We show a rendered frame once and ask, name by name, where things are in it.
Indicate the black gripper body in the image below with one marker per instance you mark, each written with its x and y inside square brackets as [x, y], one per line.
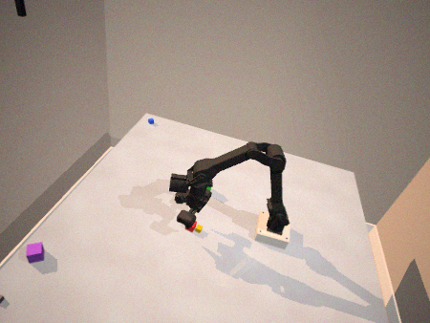
[188, 218]

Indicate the purple cube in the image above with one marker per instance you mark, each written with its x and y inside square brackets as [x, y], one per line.
[35, 252]

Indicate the red block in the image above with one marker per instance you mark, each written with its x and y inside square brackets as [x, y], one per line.
[192, 228]

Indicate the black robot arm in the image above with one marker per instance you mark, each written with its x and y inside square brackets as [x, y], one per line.
[200, 175]

